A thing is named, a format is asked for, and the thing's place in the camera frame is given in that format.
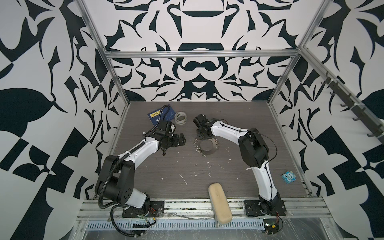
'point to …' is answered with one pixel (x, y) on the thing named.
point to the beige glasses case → (221, 205)
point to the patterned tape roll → (180, 117)
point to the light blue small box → (289, 177)
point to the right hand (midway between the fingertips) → (201, 134)
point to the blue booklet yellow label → (154, 116)
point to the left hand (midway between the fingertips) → (180, 138)
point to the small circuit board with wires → (271, 226)
